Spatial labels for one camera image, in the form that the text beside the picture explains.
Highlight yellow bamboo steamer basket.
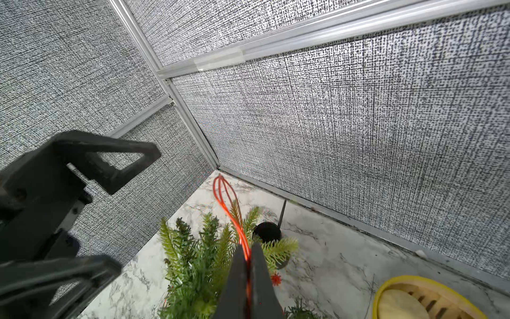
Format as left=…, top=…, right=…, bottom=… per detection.
left=372, top=275, right=487, bottom=318

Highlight black mug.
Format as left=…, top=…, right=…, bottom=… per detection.
left=252, top=221, right=292, bottom=270

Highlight left steamed bun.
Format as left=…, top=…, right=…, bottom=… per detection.
left=377, top=289, right=429, bottom=319

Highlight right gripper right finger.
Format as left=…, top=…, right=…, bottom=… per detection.
left=250, top=243, right=285, bottom=319

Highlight red string lights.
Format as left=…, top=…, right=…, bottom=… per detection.
left=212, top=173, right=284, bottom=319

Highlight small green christmas tree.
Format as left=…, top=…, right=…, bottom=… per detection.
left=158, top=203, right=299, bottom=318

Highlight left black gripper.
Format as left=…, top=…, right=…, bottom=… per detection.
left=1, top=130, right=162, bottom=318

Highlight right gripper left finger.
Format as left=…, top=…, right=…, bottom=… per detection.
left=212, top=245, right=249, bottom=319

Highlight black stirrer in mug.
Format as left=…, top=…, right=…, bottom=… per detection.
left=277, top=199, right=287, bottom=229

